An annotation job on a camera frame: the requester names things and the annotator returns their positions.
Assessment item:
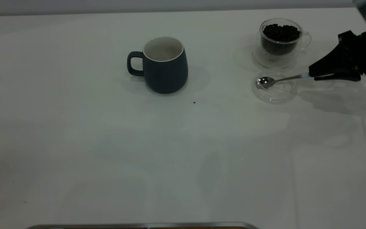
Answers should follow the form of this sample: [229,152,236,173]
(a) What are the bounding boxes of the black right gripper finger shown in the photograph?
[313,71,362,82]
[308,30,359,78]

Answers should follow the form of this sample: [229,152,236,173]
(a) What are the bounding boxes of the metal spoon with blue handle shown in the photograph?
[255,72,335,90]

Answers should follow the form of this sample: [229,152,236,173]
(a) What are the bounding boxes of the dark grey ceramic mug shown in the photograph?
[126,36,189,95]

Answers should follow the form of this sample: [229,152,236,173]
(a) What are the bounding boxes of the clear glass cup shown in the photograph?
[252,18,312,69]

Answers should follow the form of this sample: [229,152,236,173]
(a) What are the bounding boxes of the coffee beans in glass cup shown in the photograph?
[261,24,301,56]

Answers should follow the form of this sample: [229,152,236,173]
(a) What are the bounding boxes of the clear glass lid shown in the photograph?
[252,68,298,105]

